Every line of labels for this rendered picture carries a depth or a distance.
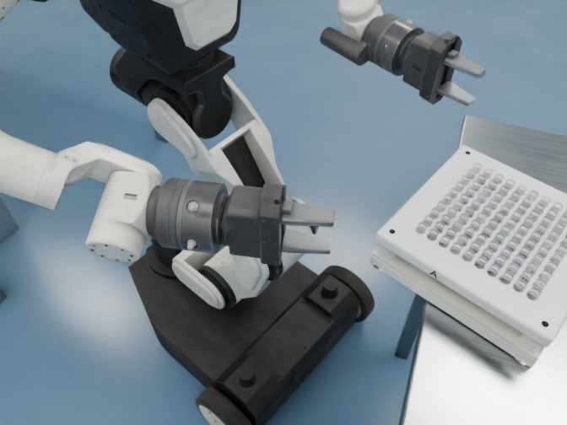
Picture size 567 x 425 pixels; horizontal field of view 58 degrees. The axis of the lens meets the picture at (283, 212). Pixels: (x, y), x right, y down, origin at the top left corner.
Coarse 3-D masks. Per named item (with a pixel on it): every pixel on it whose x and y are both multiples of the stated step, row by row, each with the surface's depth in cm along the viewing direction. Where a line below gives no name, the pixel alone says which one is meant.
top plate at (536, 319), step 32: (448, 160) 79; (480, 160) 79; (416, 192) 75; (448, 192) 74; (544, 192) 74; (416, 224) 70; (416, 256) 67; (448, 256) 67; (512, 256) 67; (480, 288) 63; (512, 288) 63; (544, 288) 63; (512, 320) 61; (544, 320) 60
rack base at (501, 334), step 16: (400, 272) 71; (416, 272) 71; (416, 288) 70; (432, 288) 69; (448, 288) 69; (448, 304) 68; (464, 304) 67; (464, 320) 67; (480, 320) 66; (496, 320) 66; (496, 336) 65; (512, 336) 64; (512, 352) 64; (528, 352) 63
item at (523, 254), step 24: (480, 192) 73; (504, 192) 73; (480, 216) 71; (504, 216) 70; (528, 216) 71; (552, 216) 70; (480, 240) 67; (528, 240) 68; (552, 240) 68; (504, 264) 65; (528, 264) 65
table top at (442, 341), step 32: (480, 128) 95; (512, 128) 95; (512, 160) 90; (544, 160) 90; (448, 320) 69; (416, 352) 66; (448, 352) 65; (480, 352) 65; (544, 352) 65; (416, 384) 63; (448, 384) 63; (480, 384) 63; (512, 384) 63; (544, 384) 63; (416, 416) 60; (448, 416) 60; (480, 416) 60; (512, 416) 60; (544, 416) 60
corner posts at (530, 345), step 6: (378, 246) 72; (378, 252) 72; (384, 252) 71; (390, 252) 71; (384, 258) 72; (390, 258) 72; (522, 336) 63; (522, 342) 63; (528, 342) 62; (534, 342) 61; (528, 348) 62; (534, 348) 62; (540, 348) 62
